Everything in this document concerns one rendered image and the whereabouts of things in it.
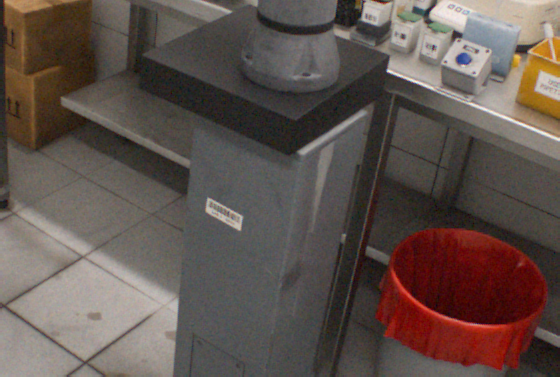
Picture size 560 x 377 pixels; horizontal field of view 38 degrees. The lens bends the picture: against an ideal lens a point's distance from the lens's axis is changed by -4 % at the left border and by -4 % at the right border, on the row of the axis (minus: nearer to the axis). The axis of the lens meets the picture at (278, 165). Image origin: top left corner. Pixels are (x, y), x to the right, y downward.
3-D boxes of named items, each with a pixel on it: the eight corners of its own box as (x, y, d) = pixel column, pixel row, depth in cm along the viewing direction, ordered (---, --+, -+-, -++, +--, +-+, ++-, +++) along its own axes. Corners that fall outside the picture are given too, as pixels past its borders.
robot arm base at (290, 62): (313, 103, 120) (322, 40, 114) (222, 73, 125) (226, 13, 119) (353, 65, 131) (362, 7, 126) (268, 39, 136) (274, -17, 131)
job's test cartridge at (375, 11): (358, 29, 161) (364, -1, 158) (369, 24, 165) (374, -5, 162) (376, 36, 160) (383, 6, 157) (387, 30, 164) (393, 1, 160)
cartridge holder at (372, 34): (349, 38, 161) (352, 21, 159) (369, 27, 168) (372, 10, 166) (374, 47, 159) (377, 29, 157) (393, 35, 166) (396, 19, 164)
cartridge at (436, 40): (417, 58, 157) (425, 26, 153) (428, 52, 160) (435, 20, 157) (436, 66, 155) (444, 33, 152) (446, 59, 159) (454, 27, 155)
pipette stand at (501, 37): (453, 66, 156) (464, 17, 151) (463, 56, 162) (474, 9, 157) (502, 83, 153) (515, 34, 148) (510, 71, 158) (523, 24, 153)
